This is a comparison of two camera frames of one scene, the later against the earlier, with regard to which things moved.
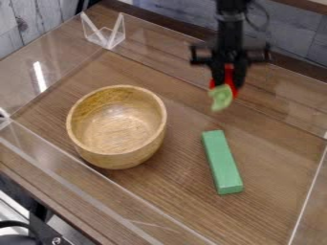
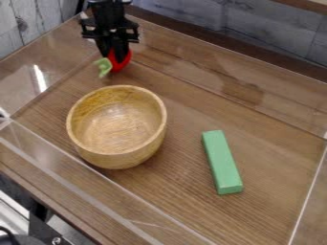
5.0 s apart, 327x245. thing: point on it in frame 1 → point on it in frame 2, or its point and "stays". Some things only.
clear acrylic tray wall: (109, 129) stays
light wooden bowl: (114, 124) stays
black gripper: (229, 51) → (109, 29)
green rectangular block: (221, 161) stays
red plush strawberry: (224, 92) → (109, 63)
